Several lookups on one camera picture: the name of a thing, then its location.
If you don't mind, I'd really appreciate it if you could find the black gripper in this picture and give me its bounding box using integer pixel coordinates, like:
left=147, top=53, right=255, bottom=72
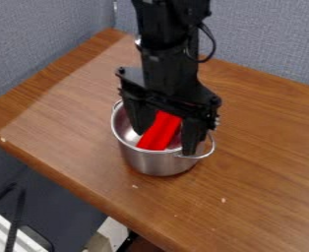
left=115, top=48, right=223, bottom=157

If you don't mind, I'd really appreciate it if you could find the white box under table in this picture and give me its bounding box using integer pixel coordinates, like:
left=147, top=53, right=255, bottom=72
left=0, top=215, right=54, bottom=252

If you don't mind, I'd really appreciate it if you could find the stainless steel pot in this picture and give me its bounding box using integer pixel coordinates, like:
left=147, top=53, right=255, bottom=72
left=111, top=100, right=215, bottom=176

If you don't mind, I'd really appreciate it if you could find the red plastic block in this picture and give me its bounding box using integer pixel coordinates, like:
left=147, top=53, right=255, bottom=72
left=136, top=110, right=181, bottom=151

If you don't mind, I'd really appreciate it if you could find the black cable loop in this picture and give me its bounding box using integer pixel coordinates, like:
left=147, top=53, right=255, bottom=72
left=0, top=181, right=29, bottom=252

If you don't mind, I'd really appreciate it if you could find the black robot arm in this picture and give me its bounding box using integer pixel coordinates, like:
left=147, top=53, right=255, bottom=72
left=116, top=0, right=222, bottom=157

